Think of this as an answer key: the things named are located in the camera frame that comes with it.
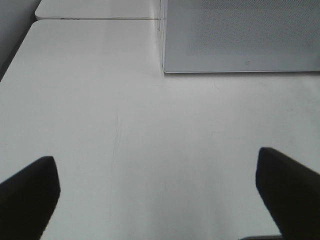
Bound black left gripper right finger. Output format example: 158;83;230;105
255;147;320;240

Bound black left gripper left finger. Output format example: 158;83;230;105
0;156;61;240

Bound white microwave oven body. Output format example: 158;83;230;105
157;0;320;74

